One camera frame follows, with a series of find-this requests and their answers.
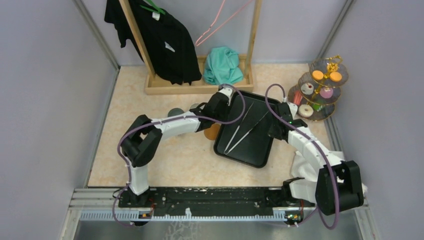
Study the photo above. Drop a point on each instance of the orange biscuit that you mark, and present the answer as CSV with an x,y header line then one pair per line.
x,y
317,75

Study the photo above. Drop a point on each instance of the white towel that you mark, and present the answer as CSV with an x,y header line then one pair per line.
x,y
305,188

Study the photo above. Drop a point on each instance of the black baking tray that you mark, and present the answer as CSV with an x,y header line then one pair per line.
x,y
255,149

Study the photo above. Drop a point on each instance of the green hanger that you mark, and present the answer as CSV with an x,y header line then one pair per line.
x,y
152,7

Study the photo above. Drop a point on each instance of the three-tier glass stand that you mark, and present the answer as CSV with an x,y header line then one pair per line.
x,y
325,65

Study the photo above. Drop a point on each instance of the white speckled mug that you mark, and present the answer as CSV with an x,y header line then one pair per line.
x,y
194,105

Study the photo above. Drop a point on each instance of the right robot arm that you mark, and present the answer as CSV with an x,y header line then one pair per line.
x,y
319,175

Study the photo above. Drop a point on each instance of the wooden coaster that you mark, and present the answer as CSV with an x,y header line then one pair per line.
x,y
211,133

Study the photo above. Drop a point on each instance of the teal cloth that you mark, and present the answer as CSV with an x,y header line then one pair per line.
x,y
222,67

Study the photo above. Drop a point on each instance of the green cake slice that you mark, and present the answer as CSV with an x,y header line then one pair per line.
x,y
318,107

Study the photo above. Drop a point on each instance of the white glazed donut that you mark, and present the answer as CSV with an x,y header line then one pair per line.
x,y
305,111

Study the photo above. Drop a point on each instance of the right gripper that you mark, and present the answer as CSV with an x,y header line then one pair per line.
x,y
271,133

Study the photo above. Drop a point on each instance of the pink cupcake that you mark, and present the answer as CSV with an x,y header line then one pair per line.
x,y
326,92

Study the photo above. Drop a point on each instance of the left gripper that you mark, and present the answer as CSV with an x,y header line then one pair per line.
x,y
225,118

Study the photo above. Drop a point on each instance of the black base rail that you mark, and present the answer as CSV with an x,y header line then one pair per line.
x,y
211,201

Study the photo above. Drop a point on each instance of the black t-shirt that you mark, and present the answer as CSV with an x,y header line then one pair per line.
x,y
169,45

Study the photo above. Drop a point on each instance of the red cake slice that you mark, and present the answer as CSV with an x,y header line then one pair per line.
x,y
297,98

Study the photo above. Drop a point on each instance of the orange macaron on stand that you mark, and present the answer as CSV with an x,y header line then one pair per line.
x,y
335,76

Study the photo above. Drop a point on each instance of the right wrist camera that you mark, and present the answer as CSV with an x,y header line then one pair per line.
x,y
293,108

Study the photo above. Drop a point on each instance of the grey-blue ceramic mug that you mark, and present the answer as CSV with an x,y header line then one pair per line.
x,y
175,112

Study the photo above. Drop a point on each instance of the metal tongs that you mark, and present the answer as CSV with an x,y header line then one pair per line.
x,y
248,122

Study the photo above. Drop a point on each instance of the wooden clothes rack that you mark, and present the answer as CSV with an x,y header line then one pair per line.
x,y
155,85

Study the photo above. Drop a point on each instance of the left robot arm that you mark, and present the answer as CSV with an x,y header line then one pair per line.
x,y
139,144

